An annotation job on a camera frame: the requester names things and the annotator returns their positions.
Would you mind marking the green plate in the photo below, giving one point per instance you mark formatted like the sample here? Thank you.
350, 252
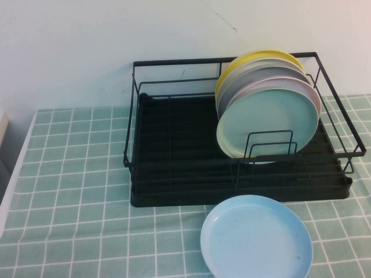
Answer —
266, 116

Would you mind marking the yellow plate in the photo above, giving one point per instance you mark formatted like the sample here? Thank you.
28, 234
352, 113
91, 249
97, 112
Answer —
224, 79

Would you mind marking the grey plate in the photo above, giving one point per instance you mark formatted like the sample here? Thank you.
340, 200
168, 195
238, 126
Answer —
261, 76

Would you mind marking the off-white plate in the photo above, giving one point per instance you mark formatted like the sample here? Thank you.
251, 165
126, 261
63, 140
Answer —
252, 64

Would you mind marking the pink plate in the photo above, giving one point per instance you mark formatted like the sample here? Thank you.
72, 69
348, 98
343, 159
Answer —
290, 82

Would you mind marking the light blue plate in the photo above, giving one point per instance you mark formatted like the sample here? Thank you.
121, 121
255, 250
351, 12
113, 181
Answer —
255, 240

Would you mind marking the black plastic drip tray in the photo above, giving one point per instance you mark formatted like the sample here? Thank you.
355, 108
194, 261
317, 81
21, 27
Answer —
179, 130

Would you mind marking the green checked tablecloth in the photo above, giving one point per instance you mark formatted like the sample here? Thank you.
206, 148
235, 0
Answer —
72, 173

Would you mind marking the white table edge board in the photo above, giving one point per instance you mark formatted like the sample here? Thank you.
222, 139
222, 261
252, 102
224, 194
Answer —
14, 179

